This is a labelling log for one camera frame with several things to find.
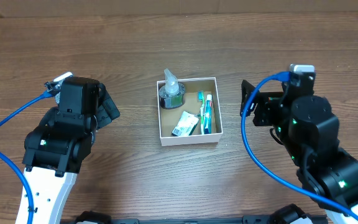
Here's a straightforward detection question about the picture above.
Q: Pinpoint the green red toothpaste tube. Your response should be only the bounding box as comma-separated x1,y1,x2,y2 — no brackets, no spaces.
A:
204,95,213,134

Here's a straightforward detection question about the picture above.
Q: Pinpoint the green white toothbrush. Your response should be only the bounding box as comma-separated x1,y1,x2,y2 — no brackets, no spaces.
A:
198,91,205,135

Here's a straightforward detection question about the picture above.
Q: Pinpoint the clear soap pump bottle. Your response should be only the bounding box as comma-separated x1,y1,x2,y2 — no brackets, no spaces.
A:
158,68,185,110

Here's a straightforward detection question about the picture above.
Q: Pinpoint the green white floss packet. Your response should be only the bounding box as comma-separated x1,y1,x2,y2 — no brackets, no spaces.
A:
172,111,204,137

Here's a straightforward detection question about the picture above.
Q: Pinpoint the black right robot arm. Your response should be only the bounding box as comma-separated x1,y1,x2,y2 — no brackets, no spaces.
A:
241,77,358,223

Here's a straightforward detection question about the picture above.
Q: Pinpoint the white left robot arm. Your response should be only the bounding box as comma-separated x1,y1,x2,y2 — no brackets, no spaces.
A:
16,80,119,223

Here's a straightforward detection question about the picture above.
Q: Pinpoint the white cardboard box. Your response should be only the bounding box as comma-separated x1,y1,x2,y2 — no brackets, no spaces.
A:
157,77,223,146

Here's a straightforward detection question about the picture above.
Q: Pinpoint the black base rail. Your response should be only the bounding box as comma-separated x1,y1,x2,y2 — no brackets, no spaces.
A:
61,204,328,224

